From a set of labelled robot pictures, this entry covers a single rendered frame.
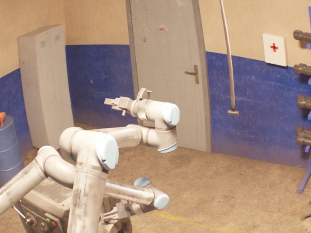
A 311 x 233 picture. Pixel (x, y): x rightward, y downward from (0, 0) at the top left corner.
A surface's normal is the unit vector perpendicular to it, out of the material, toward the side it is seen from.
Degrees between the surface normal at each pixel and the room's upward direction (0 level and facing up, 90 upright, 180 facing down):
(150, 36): 90
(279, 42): 90
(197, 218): 0
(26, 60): 90
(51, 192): 0
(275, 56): 90
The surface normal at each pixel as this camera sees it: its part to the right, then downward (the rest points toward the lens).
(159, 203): 0.55, 0.33
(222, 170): -0.10, -0.91
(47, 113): 0.82, 0.15
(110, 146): 0.91, -0.04
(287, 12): -0.57, 0.37
